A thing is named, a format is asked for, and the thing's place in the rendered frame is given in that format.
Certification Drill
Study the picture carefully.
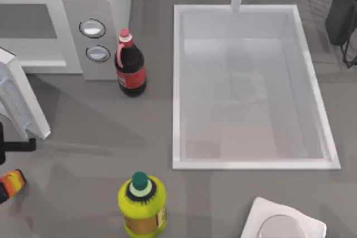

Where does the white microwave door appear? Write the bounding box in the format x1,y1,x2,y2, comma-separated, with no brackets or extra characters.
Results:
0,47,52,142

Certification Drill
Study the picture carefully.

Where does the dark cola bottle red label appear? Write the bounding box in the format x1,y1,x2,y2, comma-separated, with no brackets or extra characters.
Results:
114,28,147,98

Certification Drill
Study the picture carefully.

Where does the pale microwave oven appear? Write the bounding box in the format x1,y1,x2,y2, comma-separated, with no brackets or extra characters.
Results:
0,0,132,81

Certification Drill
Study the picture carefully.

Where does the round grey microwave knob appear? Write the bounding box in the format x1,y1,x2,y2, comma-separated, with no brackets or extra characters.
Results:
79,18,107,39
85,44,112,63

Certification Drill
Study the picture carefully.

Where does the yellow-green bottle green cap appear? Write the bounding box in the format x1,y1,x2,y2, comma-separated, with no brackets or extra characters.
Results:
117,171,168,236

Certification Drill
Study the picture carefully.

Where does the white square kitchen scale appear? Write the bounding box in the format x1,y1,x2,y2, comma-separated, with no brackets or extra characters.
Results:
240,196,328,238

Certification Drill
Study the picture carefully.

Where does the white sink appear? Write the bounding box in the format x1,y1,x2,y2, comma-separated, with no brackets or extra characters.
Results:
171,4,342,171

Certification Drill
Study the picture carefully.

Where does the orange and black bottle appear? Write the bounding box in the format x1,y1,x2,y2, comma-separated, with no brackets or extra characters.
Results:
0,168,28,205

